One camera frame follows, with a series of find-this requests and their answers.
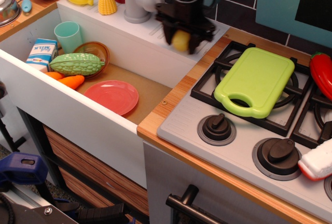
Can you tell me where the middle black stove knob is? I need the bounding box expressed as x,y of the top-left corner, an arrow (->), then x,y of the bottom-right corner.
252,138 -> 301,181

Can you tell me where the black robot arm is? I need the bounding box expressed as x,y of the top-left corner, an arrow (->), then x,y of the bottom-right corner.
156,0 -> 215,54

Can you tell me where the metal pot with lid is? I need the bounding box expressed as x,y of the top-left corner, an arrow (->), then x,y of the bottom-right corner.
1,0 -> 22,27

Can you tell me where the red toy chili pepper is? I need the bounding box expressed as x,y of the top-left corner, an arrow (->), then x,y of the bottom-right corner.
309,52 -> 331,100

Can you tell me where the amber translucent bowl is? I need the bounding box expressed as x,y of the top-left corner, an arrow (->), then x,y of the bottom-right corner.
74,41 -> 110,79

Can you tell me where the left black burner grate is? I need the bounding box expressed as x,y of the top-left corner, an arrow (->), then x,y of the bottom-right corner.
190,41 -> 310,136

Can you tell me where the yellow toy potato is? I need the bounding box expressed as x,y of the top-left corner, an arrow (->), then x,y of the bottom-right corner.
171,30 -> 190,52

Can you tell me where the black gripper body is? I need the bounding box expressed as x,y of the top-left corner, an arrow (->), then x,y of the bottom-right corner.
156,3 -> 216,40

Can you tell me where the green plastic cutting board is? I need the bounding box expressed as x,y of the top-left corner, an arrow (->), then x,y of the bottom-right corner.
214,47 -> 295,119

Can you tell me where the black burner grate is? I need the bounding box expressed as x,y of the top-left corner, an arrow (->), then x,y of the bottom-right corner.
190,41 -> 310,136
290,85 -> 331,149

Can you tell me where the black oven door handle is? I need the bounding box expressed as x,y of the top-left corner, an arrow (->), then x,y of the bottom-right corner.
165,185 -> 224,223

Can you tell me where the toy milk carton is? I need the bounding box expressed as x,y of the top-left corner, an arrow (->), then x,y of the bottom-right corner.
26,38 -> 58,73

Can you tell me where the blue clamp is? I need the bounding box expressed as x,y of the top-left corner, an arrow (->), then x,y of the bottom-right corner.
1,152 -> 48,194

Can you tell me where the mint green plastic cup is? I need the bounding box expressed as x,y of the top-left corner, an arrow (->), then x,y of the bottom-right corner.
54,21 -> 83,53

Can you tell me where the green toy bitter gourd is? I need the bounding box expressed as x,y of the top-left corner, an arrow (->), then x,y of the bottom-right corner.
50,53 -> 105,76

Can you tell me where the orange toy carrot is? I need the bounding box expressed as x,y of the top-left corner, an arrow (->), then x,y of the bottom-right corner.
58,75 -> 85,90
45,72 -> 65,80

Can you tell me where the black stove knob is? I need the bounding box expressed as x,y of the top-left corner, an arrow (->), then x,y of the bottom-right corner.
252,138 -> 301,181
197,113 -> 237,146

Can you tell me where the left black stove knob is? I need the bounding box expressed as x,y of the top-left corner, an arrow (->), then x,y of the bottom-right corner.
197,113 -> 237,146

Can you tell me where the pink plastic plate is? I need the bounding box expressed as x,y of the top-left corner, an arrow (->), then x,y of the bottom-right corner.
84,80 -> 139,116

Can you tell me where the right grey stove knob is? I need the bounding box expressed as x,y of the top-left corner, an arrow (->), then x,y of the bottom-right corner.
324,176 -> 332,201

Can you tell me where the white and red bottle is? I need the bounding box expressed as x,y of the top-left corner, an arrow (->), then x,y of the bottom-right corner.
298,139 -> 331,181

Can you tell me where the right black burner grate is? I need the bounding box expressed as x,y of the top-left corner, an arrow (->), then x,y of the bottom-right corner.
290,85 -> 331,149

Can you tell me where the yellow toy corn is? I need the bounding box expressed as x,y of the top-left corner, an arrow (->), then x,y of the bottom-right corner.
98,0 -> 117,16

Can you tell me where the white toy sink basin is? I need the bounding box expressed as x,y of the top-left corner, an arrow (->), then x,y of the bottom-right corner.
1,0 -> 213,187

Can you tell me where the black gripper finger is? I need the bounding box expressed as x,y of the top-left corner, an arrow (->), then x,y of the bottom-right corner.
188,33 -> 206,54
162,21 -> 178,45

